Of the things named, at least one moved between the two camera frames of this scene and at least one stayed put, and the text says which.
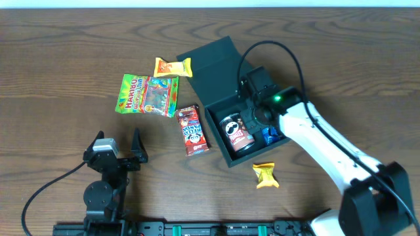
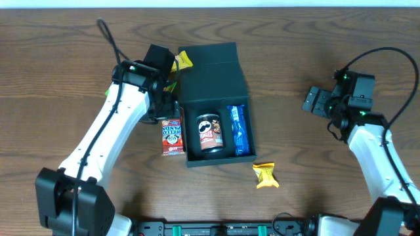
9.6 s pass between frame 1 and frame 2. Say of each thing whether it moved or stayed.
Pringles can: moved
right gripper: moved
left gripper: moved
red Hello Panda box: moved
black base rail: stayed
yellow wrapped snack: stayed
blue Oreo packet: moved
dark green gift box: moved
